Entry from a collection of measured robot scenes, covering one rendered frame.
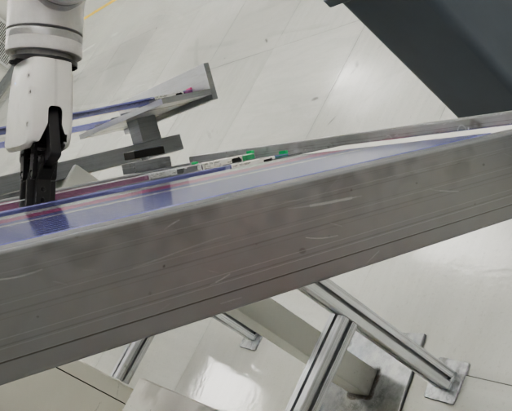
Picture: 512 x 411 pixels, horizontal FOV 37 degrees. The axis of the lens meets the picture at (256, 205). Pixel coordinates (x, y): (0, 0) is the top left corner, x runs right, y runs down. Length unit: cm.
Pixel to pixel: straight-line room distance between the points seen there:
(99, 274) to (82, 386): 159
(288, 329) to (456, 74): 61
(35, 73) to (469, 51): 67
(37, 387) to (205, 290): 154
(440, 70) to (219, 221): 92
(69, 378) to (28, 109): 119
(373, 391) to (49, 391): 77
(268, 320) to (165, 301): 113
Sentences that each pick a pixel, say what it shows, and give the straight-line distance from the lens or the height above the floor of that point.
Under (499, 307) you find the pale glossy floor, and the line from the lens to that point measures 163.
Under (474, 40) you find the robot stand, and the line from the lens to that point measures 123.
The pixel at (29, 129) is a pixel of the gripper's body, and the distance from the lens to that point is 84.
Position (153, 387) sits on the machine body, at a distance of 114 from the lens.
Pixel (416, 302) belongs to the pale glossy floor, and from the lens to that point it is 177.
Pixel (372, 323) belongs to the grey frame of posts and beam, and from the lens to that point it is 145.
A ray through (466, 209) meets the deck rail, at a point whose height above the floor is 81.
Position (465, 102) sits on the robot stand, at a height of 40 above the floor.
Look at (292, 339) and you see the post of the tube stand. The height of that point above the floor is 26.
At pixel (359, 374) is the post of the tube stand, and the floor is 6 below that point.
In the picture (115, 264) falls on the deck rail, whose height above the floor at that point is 101.
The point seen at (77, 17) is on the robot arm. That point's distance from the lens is 90.
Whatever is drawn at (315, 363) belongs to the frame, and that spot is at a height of 31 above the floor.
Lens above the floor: 115
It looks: 27 degrees down
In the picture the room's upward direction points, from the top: 53 degrees counter-clockwise
